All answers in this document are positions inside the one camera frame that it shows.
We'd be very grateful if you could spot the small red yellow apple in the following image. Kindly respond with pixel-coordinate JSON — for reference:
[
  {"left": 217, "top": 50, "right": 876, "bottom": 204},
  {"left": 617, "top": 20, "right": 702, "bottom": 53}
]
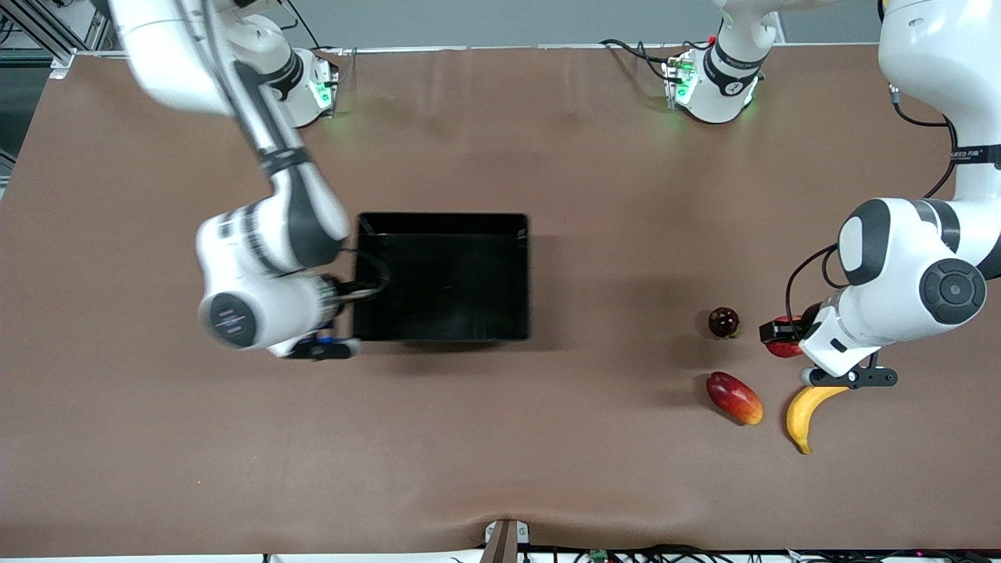
[{"left": 762, "top": 315, "right": 805, "bottom": 360}]

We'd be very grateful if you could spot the yellow banana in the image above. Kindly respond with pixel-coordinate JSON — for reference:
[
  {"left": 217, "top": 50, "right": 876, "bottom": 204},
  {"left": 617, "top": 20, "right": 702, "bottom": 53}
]
[{"left": 786, "top": 385, "right": 850, "bottom": 455}]

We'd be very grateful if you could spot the black plastic box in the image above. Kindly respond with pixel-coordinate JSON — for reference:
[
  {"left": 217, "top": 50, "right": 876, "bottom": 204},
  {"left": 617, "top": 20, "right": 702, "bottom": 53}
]
[{"left": 352, "top": 212, "right": 532, "bottom": 343}]

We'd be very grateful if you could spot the red yellow mango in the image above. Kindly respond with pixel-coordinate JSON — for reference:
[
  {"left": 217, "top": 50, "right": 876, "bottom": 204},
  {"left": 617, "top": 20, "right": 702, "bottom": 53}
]
[{"left": 705, "top": 371, "right": 764, "bottom": 426}]

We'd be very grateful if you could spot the brown table mat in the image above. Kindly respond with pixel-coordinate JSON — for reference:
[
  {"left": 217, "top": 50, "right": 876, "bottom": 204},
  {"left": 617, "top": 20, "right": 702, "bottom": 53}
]
[{"left": 0, "top": 43, "right": 1001, "bottom": 558}]

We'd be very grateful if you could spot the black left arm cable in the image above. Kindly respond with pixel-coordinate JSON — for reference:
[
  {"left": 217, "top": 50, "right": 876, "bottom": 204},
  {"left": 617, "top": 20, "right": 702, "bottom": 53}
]
[{"left": 785, "top": 84, "right": 1001, "bottom": 339}]

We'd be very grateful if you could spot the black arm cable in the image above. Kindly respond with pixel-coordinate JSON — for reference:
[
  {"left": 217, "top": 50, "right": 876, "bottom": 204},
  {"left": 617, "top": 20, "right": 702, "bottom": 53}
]
[
  {"left": 785, "top": 84, "right": 1001, "bottom": 339},
  {"left": 176, "top": 0, "right": 390, "bottom": 303}
]

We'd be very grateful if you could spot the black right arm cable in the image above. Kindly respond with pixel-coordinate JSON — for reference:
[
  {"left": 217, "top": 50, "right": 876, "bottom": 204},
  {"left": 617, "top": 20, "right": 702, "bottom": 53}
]
[{"left": 176, "top": 0, "right": 390, "bottom": 303}]

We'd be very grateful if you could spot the black right base cable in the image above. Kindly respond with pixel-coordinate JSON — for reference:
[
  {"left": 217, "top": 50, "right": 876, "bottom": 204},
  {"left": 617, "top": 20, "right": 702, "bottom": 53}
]
[{"left": 283, "top": 0, "right": 326, "bottom": 52}]

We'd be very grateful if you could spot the black base cable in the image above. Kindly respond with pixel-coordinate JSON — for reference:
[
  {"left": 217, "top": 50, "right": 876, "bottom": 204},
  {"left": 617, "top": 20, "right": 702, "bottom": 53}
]
[
  {"left": 600, "top": 38, "right": 675, "bottom": 83},
  {"left": 283, "top": 0, "right": 326, "bottom": 52}
]

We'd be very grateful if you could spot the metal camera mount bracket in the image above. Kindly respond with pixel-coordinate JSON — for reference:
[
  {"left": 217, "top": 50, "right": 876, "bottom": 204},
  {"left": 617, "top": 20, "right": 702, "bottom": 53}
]
[{"left": 483, "top": 519, "right": 531, "bottom": 563}]

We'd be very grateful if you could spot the black left base cable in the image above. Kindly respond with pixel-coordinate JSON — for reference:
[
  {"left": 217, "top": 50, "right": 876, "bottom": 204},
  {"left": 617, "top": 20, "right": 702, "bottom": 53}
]
[{"left": 600, "top": 38, "right": 675, "bottom": 83}]

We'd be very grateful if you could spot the aluminium frame structure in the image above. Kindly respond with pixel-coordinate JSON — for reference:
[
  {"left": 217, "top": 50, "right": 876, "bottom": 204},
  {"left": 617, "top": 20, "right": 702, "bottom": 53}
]
[{"left": 0, "top": 0, "right": 112, "bottom": 79}]

